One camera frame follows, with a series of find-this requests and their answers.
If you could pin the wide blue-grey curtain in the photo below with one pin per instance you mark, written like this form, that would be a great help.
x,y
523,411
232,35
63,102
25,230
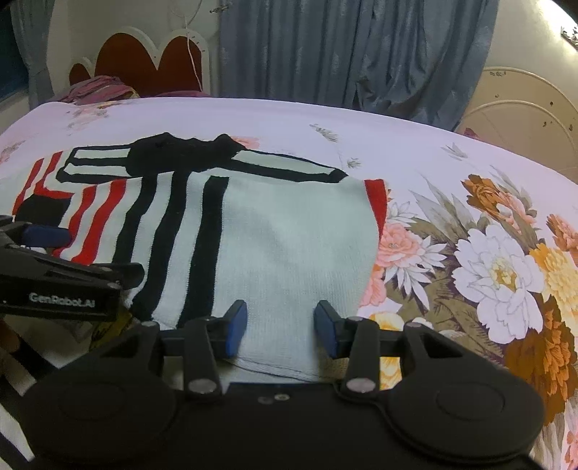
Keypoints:
x,y
352,54

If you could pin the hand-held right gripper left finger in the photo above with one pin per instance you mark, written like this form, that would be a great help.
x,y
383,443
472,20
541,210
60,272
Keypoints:
x,y
236,329

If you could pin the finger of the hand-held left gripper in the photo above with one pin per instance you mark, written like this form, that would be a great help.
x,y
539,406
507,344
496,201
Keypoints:
x,y
45,236
90,272

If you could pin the cream arched headboard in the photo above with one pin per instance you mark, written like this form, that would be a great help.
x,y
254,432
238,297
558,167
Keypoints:
x,y
524,113

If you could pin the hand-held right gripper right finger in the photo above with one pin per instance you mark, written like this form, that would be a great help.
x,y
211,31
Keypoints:
x,y
325,329

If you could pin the floral bed sheet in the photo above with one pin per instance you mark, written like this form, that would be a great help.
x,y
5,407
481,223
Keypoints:
x,y
406,144

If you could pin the narrow blue-grey curtain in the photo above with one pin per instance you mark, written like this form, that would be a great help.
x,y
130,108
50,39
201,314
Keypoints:
x,y
36,49

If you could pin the black and white striped cloth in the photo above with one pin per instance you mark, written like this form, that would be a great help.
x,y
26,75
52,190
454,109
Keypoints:
x,y
13,434

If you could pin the window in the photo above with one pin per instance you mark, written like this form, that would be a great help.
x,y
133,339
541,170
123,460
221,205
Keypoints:
x,y
11,54

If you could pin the purple striped blanket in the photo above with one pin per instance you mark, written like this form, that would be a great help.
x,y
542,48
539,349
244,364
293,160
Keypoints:
x,y
97,89

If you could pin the red headboard with white frame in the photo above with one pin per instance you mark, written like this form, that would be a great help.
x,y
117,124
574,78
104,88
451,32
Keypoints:
x,y
131,63

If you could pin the striped knit sweater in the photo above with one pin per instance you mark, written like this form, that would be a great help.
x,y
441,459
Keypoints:
x,y
280,235

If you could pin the magenta pillow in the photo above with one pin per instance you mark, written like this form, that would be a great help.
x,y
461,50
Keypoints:
x,y
180,93

